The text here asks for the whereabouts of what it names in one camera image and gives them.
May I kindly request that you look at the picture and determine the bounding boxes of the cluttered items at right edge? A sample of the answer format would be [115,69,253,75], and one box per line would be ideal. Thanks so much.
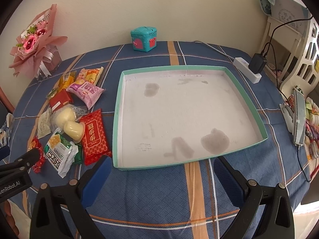
[279,86,319,175]

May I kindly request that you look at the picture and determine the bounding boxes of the white wooden shelf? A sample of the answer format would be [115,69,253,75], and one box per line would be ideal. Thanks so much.
[256,16,309,84]

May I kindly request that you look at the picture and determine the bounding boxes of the red crinkly snack bag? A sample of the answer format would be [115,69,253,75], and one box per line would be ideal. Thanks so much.
[27,136,46,174]

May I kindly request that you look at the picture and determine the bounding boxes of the small dark red packet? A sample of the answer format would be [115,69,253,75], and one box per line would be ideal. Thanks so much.
[49,89,73,112]

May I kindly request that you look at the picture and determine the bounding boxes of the pink purple snack packet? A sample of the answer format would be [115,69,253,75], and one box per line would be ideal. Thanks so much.
[66,79,104,110]

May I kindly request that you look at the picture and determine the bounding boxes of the yellow clear bread packet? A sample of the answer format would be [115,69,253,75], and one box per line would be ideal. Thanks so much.
[46,71,76,100]

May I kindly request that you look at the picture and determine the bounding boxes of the green white small biscuit packet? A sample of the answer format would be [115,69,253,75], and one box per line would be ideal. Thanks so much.
[44,128,78,178]

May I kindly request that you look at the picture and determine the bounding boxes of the black power adapter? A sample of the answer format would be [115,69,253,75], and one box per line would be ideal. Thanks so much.
[248,53,267,74]

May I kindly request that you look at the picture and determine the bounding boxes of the black power cable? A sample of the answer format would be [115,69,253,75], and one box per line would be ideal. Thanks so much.
[260,11,314,58]

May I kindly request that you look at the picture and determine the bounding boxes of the white power strip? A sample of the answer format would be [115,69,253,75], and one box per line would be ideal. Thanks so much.
[233,57,262,84]

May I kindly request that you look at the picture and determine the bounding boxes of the teal shallow cardboard tray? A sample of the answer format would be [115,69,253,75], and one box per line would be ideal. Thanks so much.
[112,65,268,170]

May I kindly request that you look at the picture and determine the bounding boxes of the green mung bean biscuit packet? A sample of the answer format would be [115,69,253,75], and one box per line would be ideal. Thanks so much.
[73,144,83,165]

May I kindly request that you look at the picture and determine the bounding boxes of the white carved chair back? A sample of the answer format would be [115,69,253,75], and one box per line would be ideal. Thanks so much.
[280,19,318,97]

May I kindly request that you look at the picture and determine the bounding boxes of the white grey cable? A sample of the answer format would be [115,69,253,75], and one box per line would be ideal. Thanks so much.
[193,40,237,62]

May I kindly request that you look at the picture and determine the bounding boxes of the clear cream bun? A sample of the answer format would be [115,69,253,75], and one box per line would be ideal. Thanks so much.
[50,104,88,132]

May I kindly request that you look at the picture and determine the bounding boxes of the cream jelly cup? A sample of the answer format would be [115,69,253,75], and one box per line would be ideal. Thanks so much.
[63,121,85,143]

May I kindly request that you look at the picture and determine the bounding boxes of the teal toy house box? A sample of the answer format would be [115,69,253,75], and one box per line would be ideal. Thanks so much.
[130,26,157,52]

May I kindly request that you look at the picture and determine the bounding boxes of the orange white cake snack packet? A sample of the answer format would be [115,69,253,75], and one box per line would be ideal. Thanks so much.
[76,67,104,85]

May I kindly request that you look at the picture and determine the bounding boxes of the blue white crumpled wrapper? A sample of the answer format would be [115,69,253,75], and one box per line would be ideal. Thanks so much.
[0,113,15,148]

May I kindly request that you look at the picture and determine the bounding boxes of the large red gold packet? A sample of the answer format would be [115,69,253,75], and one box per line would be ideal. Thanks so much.
[80,109,112,166]

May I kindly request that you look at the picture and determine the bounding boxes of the pink paper flower bouquet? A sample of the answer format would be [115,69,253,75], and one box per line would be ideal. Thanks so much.
[9,4,68,78]

